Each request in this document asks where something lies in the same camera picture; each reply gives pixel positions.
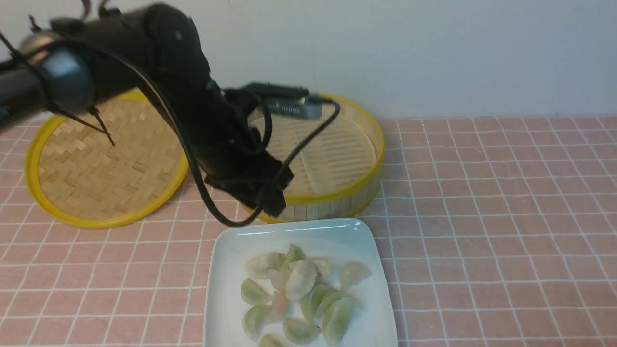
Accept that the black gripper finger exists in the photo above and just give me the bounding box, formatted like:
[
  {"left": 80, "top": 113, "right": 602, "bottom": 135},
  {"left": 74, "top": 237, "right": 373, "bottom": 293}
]
[{"left": 258, "top": 334, "right": 286, "bottom": 347}]

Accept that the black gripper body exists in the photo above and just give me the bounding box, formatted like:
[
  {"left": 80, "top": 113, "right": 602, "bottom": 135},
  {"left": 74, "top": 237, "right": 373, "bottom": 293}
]
[{"left": 205, "top": 146, "right": 295, "bottom": 217}]

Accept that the green dumpling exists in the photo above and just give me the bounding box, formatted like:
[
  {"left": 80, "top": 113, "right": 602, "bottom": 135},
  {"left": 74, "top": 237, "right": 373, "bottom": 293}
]
[
  {"left": 322, "top": 298, "right": 355, "bottom": 347},
  {"left": 282, "top": 318, "right": 322, "bottom": 345},
  {"left": 314, "top": 290, "right": 363, "bottom": 319},
  {"left": 281, "top": 244, "right": 306, "bottom": 270},
  {"left": 242, "top": 305, "right": 272, "bottom": 341}
]

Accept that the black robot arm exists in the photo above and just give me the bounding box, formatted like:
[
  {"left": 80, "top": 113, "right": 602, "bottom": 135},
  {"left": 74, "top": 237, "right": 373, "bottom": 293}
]
[{"left": 1, "top": 3, "right": 310, "bottom": 227}]

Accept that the green dumpling left plate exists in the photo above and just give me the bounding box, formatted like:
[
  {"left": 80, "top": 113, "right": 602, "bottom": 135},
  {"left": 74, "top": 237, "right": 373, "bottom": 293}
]
[{"left": 240, "top": 278, "right": 272, "bottom": 306}]

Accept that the green dumpling plate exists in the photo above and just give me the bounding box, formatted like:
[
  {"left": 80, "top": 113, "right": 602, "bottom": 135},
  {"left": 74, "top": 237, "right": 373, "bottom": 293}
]
[
  {"left": 240, "top": 278, "right": 272, "bottom": 306},
  {"left": 300, "top": 284, "right": 335, "bottom": 323}
]

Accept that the green dumpling centre plate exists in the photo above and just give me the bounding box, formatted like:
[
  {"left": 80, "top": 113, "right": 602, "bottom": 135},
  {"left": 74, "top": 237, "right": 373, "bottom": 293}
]
[{"left": 300, "top": 284, "right": 335, "bottom": 323}]

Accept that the pinkish dumpling centre plate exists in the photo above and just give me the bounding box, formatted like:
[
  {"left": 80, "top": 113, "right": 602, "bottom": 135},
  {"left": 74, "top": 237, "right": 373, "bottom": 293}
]
[{"left": 267, "top": 268, "right": 291, "bottom": 293}]

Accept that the pale dumpling top left plate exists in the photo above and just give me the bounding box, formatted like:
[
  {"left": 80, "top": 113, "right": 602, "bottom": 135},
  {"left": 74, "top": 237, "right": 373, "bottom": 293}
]
[{"left": 244, "top": 252, "right": 286, "bottom": 279}]

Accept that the pale dumpling plate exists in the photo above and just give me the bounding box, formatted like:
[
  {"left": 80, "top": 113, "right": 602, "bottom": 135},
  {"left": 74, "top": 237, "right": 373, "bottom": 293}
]
[
  {"left": 339, "top": 261, "right": 372, "bottom": 291},
  {"left": 244, "top": 252, "right": 286, "bottom": 279},
  {"left": 308, "top": 257, "right": 332, "bottom": 281}
]

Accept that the pale dumpling top centre plate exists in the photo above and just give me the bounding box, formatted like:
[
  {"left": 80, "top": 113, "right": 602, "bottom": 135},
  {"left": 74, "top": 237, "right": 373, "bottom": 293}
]
[{"left": 308, "top": 257, "right": 332, "bottom": 281}]

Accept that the pale dumpling right plate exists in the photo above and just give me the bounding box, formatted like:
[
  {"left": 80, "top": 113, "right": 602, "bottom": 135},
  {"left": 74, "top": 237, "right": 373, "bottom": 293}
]
[{"left": 339, "top": 261, "right": 372, "bottom": 291}]

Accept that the white square plate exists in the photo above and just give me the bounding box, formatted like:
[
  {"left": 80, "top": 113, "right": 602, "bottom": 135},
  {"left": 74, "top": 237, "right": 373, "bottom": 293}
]
[{"left": 203, "top": 218, "right": 398, "bottom": 347}]

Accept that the pinkish dumpling lower centre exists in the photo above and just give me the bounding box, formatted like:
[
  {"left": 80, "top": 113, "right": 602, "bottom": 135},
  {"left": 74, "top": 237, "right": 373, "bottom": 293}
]
[{"left": 267, "top": 291, "right": 290, "bottom": 323}]

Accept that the bamboo steamer basket yellow rim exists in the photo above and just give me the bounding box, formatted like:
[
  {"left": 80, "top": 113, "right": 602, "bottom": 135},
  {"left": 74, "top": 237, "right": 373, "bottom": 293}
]
[{"left": 258, "top": 94, "right": 385, "bottom": 223}]

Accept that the white mesh steamer liner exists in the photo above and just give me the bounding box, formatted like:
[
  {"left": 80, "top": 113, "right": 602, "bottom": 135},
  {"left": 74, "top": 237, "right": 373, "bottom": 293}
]
[{"left": 267, "top": 105, "right": 383, "bottom": 196}]

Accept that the bamboo steamer lid yellow rim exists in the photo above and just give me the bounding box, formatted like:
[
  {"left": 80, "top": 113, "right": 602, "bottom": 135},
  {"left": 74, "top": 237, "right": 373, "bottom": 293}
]
[{"left": 25, "top": 89, "right": 188, "bottom": 229}]

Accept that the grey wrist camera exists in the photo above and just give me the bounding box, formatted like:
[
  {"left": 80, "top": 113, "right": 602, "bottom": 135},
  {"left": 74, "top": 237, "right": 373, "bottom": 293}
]
[{"left": 241, "top": 82, "right": 322, "bottom": 120}]

